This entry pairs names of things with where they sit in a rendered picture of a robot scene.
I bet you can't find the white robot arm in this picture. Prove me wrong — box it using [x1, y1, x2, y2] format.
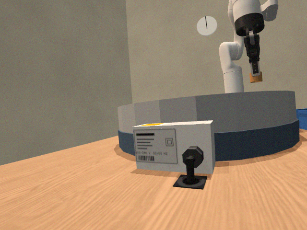
[219, 0, 278, 93]

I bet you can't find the blue open tray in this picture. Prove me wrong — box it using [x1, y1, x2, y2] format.
[296, 108, 307, 130]

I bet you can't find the bronze ring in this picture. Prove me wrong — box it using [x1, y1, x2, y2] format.
[249, 71, 262, 83]

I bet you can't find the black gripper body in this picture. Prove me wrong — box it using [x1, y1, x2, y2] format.
[235, 13, 264, 36]

